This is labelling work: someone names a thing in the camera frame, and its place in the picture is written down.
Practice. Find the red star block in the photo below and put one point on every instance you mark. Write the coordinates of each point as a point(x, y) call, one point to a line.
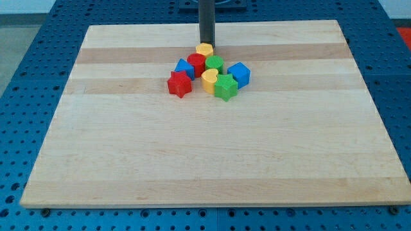
point(179, 83)

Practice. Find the green star block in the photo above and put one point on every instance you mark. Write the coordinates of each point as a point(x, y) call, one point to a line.
point(225, 87)

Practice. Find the light wooden board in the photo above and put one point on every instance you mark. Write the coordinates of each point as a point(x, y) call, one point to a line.
point(304, 132)

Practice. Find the yellow heart block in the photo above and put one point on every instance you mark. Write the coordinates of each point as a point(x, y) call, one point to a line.
point(208, 80)

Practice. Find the blue triangle block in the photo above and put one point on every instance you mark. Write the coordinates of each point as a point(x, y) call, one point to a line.
point(183, 65)

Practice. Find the red cylinder block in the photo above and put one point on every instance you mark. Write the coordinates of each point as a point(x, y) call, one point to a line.
point(198, 62)

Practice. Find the yellow hexagon block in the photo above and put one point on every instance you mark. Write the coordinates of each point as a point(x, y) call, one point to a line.
point(205, 49)

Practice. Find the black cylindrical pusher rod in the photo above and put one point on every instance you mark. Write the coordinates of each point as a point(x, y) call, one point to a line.
point(206, 20)

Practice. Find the blue cube block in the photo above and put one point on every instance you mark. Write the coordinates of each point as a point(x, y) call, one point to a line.
point(241, 73)

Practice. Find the green cylinder block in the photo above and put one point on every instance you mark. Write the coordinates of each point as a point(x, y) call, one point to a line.
point(214, 62)

